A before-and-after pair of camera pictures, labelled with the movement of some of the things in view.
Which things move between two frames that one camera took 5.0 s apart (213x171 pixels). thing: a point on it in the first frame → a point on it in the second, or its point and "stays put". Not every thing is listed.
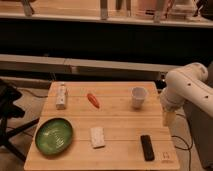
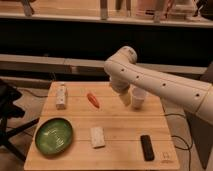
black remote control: x=147 y=147 stays put
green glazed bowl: x=54 y=136 stays put
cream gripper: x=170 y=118 → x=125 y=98
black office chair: x=8 y=96 stays put
